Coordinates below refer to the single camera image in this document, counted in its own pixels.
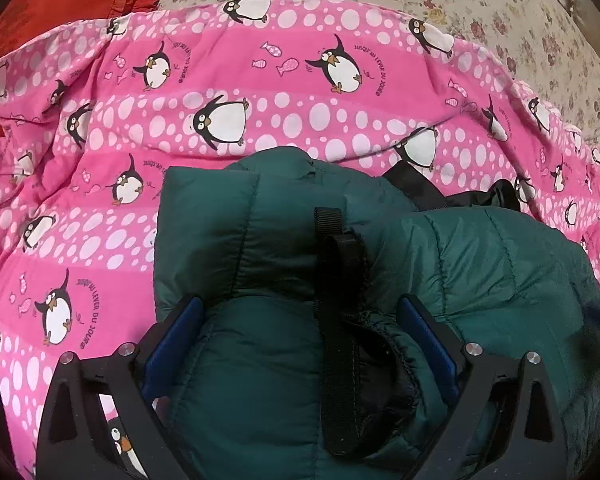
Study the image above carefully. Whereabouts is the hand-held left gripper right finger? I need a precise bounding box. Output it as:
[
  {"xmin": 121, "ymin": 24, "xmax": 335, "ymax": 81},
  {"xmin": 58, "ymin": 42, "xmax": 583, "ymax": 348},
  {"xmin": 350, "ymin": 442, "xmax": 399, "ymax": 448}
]
[{"xmin": 397, "ymin": 294, "xmax": 568, "ymax": 480}]

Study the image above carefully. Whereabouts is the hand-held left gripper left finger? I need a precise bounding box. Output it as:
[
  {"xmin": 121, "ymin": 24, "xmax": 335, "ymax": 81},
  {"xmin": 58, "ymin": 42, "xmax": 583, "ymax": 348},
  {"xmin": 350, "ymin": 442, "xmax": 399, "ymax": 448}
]
[{"xmin": 34, "ymin": 295, "xmax": 206, "ymax": 480}]

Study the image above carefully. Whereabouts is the dark green puffer jacket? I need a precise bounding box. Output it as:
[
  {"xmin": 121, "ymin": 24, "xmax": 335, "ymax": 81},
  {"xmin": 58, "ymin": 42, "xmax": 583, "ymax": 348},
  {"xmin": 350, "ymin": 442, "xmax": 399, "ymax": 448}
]
[{"xmin": 152, "ymin": 146, "xmax": 600, "ymax": 480}]

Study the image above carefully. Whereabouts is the pink penguin print blanket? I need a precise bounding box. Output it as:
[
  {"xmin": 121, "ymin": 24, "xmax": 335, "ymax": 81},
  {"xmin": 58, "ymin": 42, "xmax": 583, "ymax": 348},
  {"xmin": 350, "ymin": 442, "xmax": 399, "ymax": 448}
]
[{"xmin": 0, "ymin": 0, "xmax": 600, "ymax": 480}]

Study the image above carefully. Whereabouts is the beige floral bed sheet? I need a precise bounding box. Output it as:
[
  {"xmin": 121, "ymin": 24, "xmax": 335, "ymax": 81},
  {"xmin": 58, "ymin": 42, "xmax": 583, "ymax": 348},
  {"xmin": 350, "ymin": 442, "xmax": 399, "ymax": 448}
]
[{"xmin": 152, "ymin": 0, "xmax": 600, "ymax": 186}]

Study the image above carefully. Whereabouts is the red pillow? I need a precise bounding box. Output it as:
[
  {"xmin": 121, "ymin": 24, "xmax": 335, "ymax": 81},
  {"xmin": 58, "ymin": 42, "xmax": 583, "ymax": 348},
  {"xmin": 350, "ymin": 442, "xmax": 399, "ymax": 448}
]
[{"xmin": 0, "ymin": 0, "xmax": 163, "ymax": 143}]

